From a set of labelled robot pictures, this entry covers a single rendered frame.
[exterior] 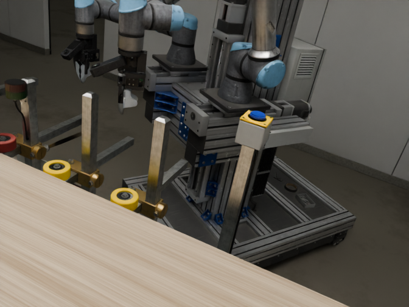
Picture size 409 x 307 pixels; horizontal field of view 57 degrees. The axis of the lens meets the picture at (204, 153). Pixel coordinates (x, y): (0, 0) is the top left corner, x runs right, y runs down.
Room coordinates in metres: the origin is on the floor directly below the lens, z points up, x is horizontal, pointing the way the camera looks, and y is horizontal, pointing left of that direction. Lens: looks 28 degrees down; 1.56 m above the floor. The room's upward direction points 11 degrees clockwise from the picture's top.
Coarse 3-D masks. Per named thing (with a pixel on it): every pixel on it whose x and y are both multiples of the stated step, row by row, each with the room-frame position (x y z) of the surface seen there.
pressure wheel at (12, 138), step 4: (0, 136) 1.07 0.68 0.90; (4, 136) 1.07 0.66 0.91; (8, 136) 1.08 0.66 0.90; (12, 136) 1.08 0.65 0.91; (0, 140) 1.05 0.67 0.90; (4, 140) 1.06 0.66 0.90; (8, 140) 1.05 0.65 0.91; (12, 140) 1.06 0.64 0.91; (0, 144) 1.03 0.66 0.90; (4, 144) 1.03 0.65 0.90; (8, 144) 1.04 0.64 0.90; (12, 144) 1.05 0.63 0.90; (0, 148) 1.03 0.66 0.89; (4, 148) 1.03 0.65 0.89; (8, 148) 1.04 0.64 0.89; (12, 148) 1.05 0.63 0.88; (0, 152) 1.03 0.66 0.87
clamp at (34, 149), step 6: (18, 138) 1.14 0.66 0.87; (18, 144) 1.11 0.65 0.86; (24, 144) 1.11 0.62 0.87; (36, 144) 1.12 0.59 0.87; (24, 150) 1.10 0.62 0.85; (30, 150) 1.09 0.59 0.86; (36, 150) 1.09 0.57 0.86; (42, 150) 1.11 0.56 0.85; (24, 156) 1.10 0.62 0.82; (30, 156) 1.09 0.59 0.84; (36, 156) 1.09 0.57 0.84; (42, 156) 1.11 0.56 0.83
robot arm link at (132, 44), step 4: (120, 36) 1.09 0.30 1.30; (120, 40) 1.09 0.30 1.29; (124, 40) 1.08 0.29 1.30; (128, 40) 1.08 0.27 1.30; (132, 40) 1.08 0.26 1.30; (136, 40) 1.09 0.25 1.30; (140, 40) 1.10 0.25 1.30; (120, 44) 1.09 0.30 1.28; (124, 44) 1.08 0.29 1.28; (128, 44) 1.08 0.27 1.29; (132, 44) 1.08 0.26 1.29; (136, 44) 1.09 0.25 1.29; (140, 44) 1.10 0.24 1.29; (120, 48) 1.09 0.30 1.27; (124, 48) 1.08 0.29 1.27; (128, 48) 1.08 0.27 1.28; (132, 48) 1.08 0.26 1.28; (136, 48) 1.09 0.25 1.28; (140, 48) 1.10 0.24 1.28
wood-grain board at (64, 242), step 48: (0, 192) 0.80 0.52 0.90; (48, 192) 0.83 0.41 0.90; (0, 240) 0.63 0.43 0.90; (48, 240) 0.66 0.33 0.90; (96, 240) 0.69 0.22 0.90; (144, 240) 0.72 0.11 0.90; (192, 240) 0.75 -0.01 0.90; (0, 288) 0.50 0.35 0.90; (48, 288) 0.53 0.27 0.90; (96, 288) 0.55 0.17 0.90; (144, 288) 0.57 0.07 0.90; (192, 288) 0.60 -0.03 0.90; (240, 288) 0.62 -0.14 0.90; (288, 288) 0.65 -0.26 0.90
